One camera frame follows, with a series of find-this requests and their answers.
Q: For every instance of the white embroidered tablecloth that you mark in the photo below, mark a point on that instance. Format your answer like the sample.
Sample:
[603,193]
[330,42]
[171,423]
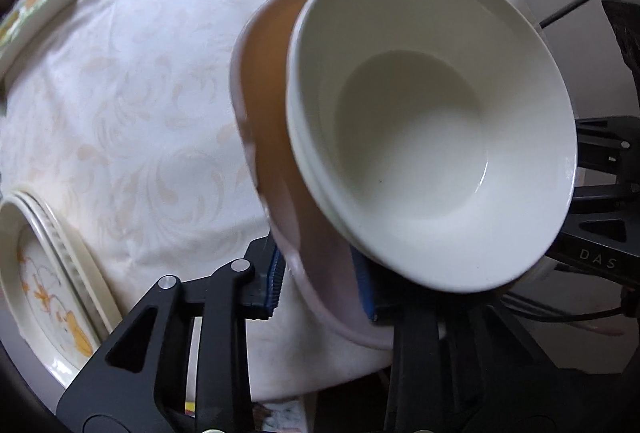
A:
[150,123]

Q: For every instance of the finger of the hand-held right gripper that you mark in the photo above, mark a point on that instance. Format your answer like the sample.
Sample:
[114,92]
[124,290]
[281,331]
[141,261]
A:
[585,218]
[600,133]

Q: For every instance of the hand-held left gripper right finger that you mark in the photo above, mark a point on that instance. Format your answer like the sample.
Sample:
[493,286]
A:
[362,288]

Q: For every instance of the dark mesh object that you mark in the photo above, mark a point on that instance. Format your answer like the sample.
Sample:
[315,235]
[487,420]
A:
[625,33]

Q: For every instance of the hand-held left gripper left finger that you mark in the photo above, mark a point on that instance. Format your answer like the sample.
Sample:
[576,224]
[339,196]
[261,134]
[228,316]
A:
[274,278]

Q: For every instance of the white deep plate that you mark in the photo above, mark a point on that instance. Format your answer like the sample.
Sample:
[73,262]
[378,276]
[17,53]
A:
[95,283]

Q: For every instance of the pink square bowl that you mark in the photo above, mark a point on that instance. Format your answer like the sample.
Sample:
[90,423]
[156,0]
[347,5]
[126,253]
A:
[272,88]

